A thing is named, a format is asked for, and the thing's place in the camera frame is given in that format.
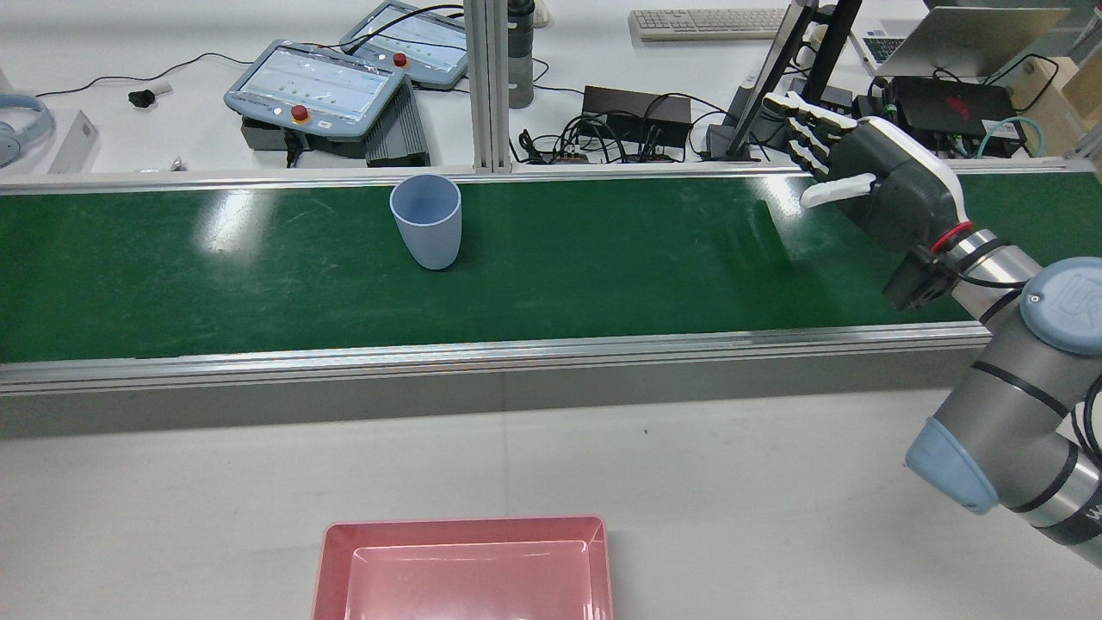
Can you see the vertical aluminium frame post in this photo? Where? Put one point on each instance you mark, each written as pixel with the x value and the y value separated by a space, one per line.
pixel 486 86

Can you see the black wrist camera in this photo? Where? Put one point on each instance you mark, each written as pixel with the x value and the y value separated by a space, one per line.
pixel 917 284

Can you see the black hub box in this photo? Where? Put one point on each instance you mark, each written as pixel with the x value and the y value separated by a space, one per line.
pixel 633 108

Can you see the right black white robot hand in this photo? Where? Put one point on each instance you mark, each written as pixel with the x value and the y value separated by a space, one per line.
pixel 904 185

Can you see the green conveyor belt aluminium frame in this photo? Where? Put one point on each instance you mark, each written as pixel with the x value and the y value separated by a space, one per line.
pixel 258 275

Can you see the silver laptop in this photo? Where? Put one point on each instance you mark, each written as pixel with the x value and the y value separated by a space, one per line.
pixel 973 39

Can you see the brown cardboard box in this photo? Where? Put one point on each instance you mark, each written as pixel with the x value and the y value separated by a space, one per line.
pixel 1063 99

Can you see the grey slanted monitor panel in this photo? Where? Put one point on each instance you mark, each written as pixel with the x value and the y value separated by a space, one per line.
pixel 770 73

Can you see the black white small plug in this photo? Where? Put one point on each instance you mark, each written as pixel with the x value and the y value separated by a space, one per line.
pixel 142 97

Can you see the pale blue headphones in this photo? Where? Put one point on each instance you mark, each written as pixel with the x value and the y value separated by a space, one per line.
pixel 26 120

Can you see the right grey robot arm blue caps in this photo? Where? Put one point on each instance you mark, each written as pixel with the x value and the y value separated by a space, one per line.
pixel 1016 413

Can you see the black device box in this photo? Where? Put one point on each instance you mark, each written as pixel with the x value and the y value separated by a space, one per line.
pixel 951 103

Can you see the dark grey bottle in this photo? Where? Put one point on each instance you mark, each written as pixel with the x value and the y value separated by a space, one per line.
pixel 520 60

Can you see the pink plastic box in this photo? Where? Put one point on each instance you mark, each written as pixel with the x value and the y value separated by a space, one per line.
pixel 465 573

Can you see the black monitor stand pole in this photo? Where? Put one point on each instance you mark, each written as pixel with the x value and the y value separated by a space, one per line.
pixel 831 47

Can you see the grey teach pendant red button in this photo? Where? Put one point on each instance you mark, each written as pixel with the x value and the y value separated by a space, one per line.
pixel 314 86
pixel 422 43

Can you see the pale blue plastic cup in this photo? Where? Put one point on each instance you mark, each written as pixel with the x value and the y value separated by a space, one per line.
pixel 428 228

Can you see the white flat box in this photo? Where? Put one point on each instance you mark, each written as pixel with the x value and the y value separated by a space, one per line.
pixel 73 142

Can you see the white computer keyboard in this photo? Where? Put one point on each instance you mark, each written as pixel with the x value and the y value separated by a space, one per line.
pixel 706 23

